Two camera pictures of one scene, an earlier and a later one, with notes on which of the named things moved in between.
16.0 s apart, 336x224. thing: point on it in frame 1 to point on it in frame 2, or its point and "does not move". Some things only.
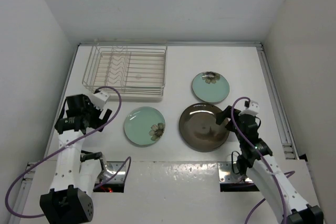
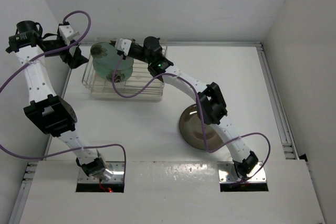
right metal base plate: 226,174 does not move
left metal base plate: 111,167 does not move
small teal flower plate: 210,86 to 120,75
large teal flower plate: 144,125 to 104,55
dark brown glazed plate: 198,129 does not move
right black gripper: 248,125 to 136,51
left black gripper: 88,104 to 75,60
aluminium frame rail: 289,150 does not move
